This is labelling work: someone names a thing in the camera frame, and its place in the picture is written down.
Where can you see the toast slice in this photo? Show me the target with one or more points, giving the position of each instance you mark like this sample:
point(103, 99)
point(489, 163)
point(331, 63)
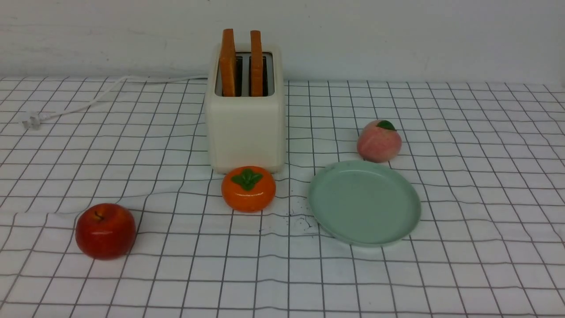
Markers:
point(256, 64)
point(227, 63)

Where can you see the orange persimmon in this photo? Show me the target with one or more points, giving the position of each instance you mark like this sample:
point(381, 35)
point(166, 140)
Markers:
point(248, 189)

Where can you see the white two-slot toaster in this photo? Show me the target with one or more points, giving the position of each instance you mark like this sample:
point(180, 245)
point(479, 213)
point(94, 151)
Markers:
point(244, 130)

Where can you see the light green plate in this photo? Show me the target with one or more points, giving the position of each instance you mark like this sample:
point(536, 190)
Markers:
point(364, 204)

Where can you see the pink peach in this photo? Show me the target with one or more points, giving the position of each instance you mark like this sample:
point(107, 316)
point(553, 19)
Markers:
point(379, 141)

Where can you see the red apple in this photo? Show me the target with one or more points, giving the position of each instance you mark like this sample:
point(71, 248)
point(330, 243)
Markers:
point(105, 231)

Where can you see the white grid tablecloth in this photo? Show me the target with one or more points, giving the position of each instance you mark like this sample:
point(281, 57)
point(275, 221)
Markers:
point(487, 161)

